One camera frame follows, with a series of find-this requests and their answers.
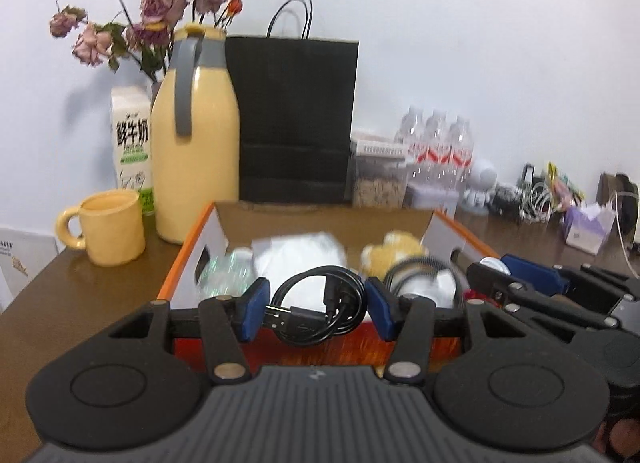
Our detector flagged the yellow white plush sheep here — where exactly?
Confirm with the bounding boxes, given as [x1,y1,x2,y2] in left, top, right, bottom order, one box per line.
[360,231,428,280]

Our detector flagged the white milk carton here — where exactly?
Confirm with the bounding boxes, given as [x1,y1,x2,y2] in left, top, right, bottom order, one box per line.
[111,86,154,215]

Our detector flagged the white tin box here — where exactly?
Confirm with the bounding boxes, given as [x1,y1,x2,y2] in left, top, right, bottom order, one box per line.
[404,182,460,218]

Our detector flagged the right water bottle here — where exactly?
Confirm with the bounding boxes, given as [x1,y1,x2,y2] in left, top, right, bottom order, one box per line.
[448,116,474,191]

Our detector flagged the purple tissue box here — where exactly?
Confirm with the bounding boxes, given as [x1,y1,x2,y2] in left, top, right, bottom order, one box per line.
[562,203,615,256]

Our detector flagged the middle water bottle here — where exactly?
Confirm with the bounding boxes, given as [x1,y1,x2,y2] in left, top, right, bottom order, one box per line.
[423,110,450,183]

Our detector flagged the clear snack container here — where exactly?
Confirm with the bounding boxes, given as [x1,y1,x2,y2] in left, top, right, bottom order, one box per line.
[352,156,408,209]

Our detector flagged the dried pink rose bouquet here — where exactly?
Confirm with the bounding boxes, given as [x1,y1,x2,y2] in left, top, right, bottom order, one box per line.
[49,0,243,84]

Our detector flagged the white cloth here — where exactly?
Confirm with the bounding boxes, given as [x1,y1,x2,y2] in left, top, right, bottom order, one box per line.
[250,232,347,311]

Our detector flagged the colourful snack packets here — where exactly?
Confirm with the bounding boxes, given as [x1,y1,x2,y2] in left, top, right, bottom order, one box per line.
[546,162,586,212]

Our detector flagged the black paper shopping bag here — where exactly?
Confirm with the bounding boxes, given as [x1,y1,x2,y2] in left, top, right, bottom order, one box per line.
[226,0,359,204]

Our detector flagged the red cardboard box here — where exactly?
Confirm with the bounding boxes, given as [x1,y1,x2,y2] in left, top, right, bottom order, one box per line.
[156,200,501,374]

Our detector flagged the person's right hand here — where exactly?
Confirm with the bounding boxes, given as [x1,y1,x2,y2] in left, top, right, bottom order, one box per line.
[592,419,640,462]

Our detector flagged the white flat box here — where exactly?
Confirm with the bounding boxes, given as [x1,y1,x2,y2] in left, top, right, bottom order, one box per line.
[350,130,409,160]

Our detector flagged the white ribbed bottle cap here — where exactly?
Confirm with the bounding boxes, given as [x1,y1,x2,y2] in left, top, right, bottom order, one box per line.
[480,257,511,275]

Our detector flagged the tangled charger cables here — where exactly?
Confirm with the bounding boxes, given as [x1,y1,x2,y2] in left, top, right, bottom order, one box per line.
[489,162,561,224]

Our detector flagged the water bottle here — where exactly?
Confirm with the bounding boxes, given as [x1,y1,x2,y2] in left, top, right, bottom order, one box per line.
[423,110,450,183]
[395,105,424,164]
[448,116,474,191]

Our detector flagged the white wall panel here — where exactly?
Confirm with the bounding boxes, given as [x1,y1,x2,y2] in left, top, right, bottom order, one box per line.
[0,228,58,311]

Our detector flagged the yellow thermos jug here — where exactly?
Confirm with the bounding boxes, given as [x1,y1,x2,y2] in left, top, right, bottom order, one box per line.
[151,23,240,244]

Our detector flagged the yellow ceramic mug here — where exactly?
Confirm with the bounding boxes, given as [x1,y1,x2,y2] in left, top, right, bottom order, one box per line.
[55,189,146,267]

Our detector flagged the left water bottle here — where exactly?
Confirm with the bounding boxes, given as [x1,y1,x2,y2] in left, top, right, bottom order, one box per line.
[395,105,424,164]

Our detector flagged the small black usb cable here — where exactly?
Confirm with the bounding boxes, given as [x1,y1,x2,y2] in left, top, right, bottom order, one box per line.
[262,266,369,347]

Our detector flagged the white toy robot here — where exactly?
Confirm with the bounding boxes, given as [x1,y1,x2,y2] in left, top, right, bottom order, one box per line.
[460,160,498,216]

